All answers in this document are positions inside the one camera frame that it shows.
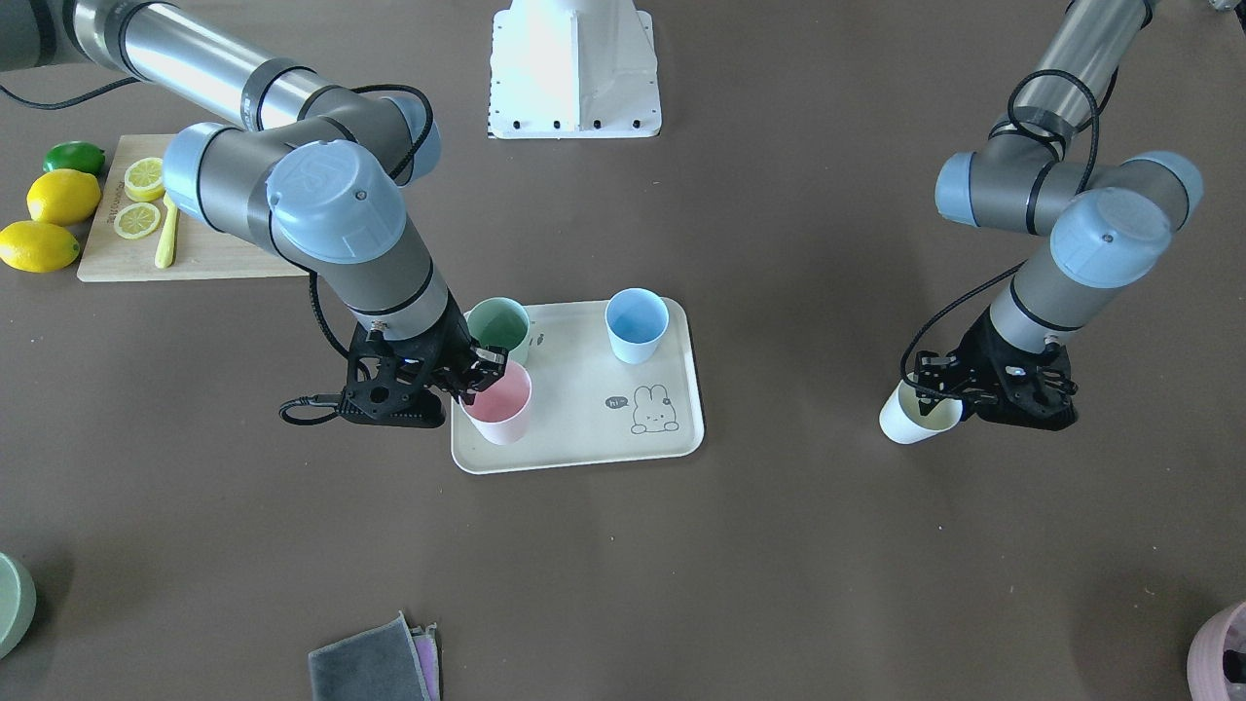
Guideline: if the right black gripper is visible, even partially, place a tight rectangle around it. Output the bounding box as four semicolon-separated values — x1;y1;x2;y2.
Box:
336;298;510;427

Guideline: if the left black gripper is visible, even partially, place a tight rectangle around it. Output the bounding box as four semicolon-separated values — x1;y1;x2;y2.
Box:
915;313;1079;431

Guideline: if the green plastic cup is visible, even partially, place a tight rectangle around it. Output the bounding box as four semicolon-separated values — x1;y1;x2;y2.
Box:
466;298;532;367

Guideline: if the pink plastic cup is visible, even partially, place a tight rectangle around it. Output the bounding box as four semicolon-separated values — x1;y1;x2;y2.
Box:
461;360;533;445

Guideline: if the cream plastic cup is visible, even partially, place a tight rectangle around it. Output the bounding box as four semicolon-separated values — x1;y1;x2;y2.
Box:
878;382;963;445

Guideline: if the blue plastic cup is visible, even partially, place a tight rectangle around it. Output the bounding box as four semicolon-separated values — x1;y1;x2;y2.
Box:
606;288;672;365

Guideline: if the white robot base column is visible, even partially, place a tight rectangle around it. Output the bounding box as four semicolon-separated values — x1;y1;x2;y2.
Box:
487;1;662;139

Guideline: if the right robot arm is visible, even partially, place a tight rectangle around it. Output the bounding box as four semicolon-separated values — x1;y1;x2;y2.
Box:
2;1;508;427

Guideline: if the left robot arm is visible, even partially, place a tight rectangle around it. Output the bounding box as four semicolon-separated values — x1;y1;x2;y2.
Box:
898;1;1202;431

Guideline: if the cream rabbit tray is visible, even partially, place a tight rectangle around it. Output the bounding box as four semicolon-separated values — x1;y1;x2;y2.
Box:
450;298;705;474

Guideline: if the wooden cutting board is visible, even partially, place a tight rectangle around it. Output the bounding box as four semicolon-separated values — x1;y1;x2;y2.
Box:
77;134;307;281

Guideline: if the grey folded cloth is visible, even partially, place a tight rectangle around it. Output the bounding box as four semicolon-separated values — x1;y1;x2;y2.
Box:
308;613;442;700

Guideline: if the yellow plastic knife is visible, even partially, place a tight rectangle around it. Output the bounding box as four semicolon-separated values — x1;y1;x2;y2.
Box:
153;194;179;270

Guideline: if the pink ribbed bowl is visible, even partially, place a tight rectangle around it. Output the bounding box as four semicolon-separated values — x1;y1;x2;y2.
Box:
1187;601;1245;700

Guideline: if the lemon half lower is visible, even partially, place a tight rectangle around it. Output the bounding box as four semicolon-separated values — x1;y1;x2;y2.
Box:
112;203;162;240

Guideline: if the lemon half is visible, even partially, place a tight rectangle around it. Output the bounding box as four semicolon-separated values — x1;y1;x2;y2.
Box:
122;157;164;203
112;203;162;240

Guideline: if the lemon half upper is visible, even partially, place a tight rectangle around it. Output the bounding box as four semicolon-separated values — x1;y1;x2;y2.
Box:
122;157;164;203

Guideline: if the whole yellow lemon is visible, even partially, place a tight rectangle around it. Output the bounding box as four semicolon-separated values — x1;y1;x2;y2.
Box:
26;168;101;227

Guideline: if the green lime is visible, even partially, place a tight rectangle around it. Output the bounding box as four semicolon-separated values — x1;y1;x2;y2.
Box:
44;139;106;176

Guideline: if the green bowl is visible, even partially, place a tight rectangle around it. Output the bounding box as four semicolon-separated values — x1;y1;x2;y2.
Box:
1;553;37;657

